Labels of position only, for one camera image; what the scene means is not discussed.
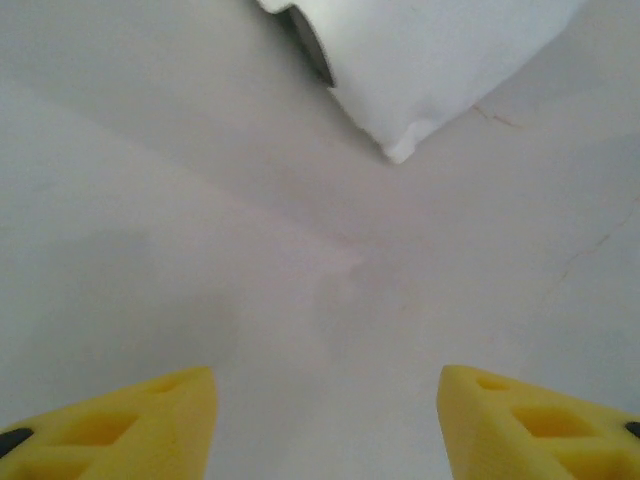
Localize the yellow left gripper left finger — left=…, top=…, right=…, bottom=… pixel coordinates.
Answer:
left=0, top=366, right=220, bottom=480

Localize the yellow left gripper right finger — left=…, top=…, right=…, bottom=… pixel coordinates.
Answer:
left=437, top=364, right=640, bottom=480

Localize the white t-shirt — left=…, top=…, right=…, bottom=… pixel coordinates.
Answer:
left=257, top=0, right=591, bottom=165

